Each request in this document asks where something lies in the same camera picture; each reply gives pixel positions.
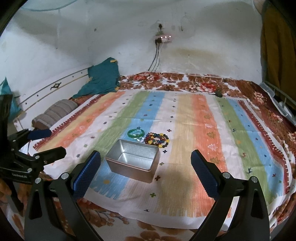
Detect green jade bangle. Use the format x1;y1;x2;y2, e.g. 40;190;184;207
127;127;145;138

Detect multicolour bead bracelet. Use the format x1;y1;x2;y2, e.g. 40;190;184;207
143;131;170;149

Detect grey striped pillow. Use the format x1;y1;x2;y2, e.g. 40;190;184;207
32;99;78;130

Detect white headboard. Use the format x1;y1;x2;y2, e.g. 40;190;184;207
13;65;89;131

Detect floral brown bedsheet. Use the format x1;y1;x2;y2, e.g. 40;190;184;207
0;71;296;241

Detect silver metal tin box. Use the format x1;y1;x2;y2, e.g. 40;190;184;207
105;140;159;183

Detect teal cloth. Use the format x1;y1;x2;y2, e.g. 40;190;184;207
72;57;120;99

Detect striped colourful cloth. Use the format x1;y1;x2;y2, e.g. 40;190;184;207
29;90;295;228

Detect small black device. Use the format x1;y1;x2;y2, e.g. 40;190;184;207
215;91;223;98

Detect brown hanging garment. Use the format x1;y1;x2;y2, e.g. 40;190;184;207
260;1;295;100

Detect white power strip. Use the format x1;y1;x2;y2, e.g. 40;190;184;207
155;34;172;43

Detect black cables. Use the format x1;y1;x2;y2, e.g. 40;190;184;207
147;40;163;72

